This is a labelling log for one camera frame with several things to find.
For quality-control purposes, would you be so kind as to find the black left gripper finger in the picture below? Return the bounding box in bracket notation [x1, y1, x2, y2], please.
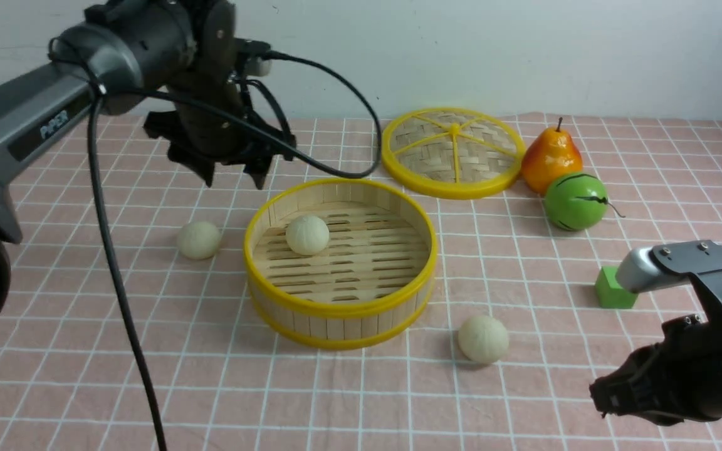
[243, 150, 273, 190]
[170, 150, 216, 188]

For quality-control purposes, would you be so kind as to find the green toy watermelon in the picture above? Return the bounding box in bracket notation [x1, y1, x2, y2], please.
[543, 171, 625, 232]

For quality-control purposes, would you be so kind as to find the bamboo steamer tray yellow rim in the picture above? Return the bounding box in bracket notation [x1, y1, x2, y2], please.
[243, 178, 438, 350]

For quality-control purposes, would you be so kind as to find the orange yellow toy pear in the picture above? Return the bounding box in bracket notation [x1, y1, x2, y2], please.
[520, 117, 583, 196]

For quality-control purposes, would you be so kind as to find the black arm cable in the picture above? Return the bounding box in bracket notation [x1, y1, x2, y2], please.
[48, 38, 384, 451]

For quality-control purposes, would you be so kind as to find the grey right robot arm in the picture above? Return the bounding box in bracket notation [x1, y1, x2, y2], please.
[589, 240, 722, 427]

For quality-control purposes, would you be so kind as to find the woven steamer lid yellow rim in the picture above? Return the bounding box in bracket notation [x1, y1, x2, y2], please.
[381, 108, 526, 200]

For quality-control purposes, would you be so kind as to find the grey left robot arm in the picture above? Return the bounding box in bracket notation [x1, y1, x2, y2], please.
[0, 1, 297, 312]

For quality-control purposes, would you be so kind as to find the green cube block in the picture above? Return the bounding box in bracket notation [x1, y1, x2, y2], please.
[594, 266, 639, 310]

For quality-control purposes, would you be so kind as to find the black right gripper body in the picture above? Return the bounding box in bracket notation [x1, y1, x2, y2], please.
[589, 314, 722, 427]

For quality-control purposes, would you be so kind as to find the white bun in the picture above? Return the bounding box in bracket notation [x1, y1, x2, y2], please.
[285, 215, 330, 255]
[458, 315, 510, 365]
[177, 222, 222, 261]

